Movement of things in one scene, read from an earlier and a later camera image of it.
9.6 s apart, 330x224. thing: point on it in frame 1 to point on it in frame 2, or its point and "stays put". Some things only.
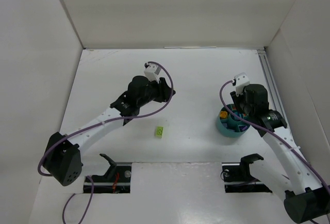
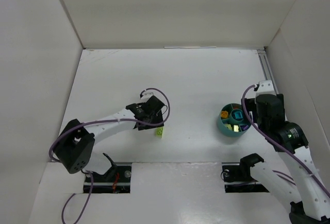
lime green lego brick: (159, 132) stays put
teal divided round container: (230, 125) stays put
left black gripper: (162, 90) to (151, 123)
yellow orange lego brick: (223, 114) stays put
